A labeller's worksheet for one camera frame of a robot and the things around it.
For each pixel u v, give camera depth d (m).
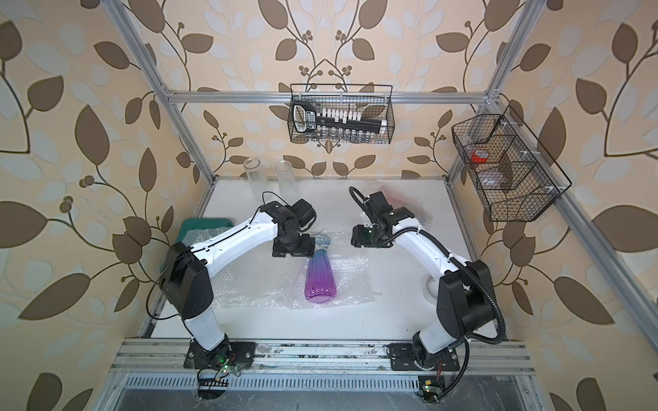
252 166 0.99
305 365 0.74
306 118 0.85
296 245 0.72
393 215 0.62
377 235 0.73
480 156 0.81
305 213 0.69
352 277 0.89
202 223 1.00
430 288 0.85
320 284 0.80
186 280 0.47
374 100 0.91
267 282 0.89
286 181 1.04
